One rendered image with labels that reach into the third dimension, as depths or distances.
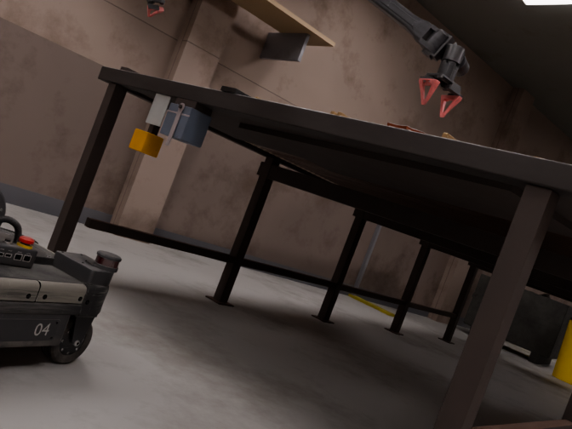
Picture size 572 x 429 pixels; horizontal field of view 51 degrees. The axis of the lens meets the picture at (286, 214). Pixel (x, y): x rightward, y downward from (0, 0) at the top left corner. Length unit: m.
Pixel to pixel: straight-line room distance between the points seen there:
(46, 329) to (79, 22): 3.08
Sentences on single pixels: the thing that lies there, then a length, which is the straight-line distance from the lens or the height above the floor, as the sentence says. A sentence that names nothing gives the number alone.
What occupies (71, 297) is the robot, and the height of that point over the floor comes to 0.21.
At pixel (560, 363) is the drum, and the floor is 0.15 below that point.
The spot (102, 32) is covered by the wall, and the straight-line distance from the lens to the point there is 4.49.
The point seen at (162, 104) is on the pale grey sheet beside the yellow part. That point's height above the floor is 0.82.
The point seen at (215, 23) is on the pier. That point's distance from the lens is 4.73.
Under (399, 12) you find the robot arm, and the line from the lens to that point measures 2.01.
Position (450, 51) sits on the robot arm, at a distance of 1.92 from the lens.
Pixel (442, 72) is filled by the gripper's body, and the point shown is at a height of 1.16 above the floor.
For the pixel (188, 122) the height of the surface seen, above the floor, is 0.78.
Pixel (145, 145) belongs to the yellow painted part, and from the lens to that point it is 2.34.
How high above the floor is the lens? 0.61
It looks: level
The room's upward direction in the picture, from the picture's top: 21 degrees clockwise
